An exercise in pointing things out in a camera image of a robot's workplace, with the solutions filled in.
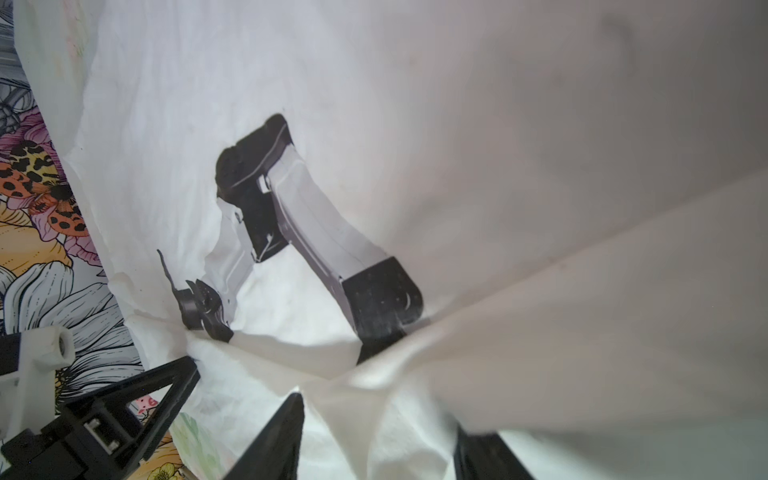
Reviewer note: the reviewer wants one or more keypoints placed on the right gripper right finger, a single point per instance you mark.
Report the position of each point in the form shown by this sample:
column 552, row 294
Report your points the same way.
column 486, row 457

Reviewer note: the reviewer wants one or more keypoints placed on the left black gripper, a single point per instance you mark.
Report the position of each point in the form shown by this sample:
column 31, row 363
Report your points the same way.
column 104, row 434

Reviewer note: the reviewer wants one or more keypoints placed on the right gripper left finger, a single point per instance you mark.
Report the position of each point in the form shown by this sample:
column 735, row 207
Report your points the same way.
column 274, row 453

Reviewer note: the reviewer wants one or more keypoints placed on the white printed t-shirt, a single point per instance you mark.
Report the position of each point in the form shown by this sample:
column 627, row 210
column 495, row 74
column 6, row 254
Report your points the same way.
column 541, row 219

